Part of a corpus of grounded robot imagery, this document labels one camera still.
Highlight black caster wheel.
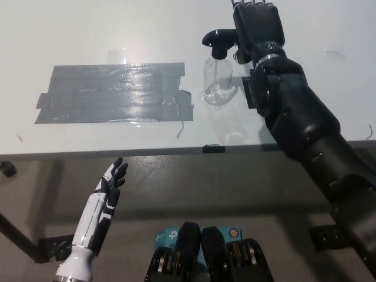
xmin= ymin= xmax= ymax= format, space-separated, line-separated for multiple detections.
xmin=0 ymin=160 xmax=17 ymax=178

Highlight black tape patch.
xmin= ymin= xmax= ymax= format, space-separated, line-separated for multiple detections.
xmin=241 ymin=75 xmax=260 ymax=110

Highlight teal TP-Link box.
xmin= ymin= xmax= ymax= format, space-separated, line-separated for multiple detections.
xmin=155 ymin=226 xmax=242 ymax=270

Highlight grey duct tape patch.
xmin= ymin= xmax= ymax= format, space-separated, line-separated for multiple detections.
xmin=33 ymin=61 xmax=194 ymax=125

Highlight clear plastic spray bottle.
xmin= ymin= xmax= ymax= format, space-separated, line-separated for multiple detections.
xmin=202 ymin=56 xmax=236 ymax=106

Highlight black robot torso blocks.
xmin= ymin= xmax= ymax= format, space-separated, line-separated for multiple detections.
xmin=143 ymin=221 xmax=274 ymax=282

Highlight black and white right hand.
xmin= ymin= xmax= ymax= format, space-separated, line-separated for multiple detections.
xmin=230 ymin=0 xmax=287 ymax=65

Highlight white and black left hand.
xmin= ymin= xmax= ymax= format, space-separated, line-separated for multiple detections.
xmin=72 ymin=156 xmax=129 ymax=257

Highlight black spray trigger lid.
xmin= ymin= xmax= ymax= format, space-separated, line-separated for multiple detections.
xmin=201 ymin=28 xmax=240 ymax=61

